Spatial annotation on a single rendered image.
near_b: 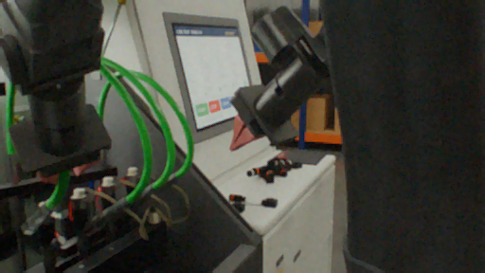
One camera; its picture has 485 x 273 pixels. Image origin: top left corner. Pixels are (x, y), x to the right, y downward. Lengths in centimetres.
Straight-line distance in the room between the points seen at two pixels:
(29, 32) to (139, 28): 75
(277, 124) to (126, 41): 54
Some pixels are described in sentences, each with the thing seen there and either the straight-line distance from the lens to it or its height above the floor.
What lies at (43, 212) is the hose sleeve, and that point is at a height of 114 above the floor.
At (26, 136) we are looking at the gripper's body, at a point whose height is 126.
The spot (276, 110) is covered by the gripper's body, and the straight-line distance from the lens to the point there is 67.
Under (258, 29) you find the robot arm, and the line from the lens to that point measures 69.
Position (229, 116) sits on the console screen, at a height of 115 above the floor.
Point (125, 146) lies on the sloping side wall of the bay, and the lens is 112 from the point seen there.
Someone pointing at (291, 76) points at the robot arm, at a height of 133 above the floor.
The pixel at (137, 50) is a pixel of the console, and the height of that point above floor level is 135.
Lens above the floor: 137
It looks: 11 degrees down
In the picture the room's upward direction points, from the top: straight up
